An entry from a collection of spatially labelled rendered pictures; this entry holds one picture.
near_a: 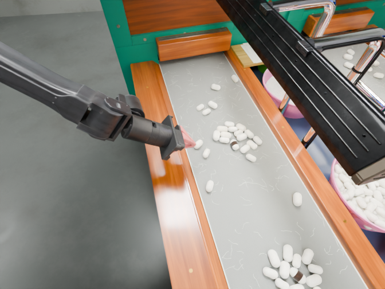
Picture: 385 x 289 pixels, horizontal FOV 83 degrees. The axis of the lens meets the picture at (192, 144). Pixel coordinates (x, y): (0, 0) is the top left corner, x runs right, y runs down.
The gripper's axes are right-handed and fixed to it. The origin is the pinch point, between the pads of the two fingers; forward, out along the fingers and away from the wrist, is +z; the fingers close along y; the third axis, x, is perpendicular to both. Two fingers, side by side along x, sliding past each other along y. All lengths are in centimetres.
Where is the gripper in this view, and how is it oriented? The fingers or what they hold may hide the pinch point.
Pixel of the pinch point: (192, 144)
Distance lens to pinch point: 60.4
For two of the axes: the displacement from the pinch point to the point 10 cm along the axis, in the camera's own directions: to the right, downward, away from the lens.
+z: 7.4, 2.1, 6.4
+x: -6.2, 5.7, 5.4
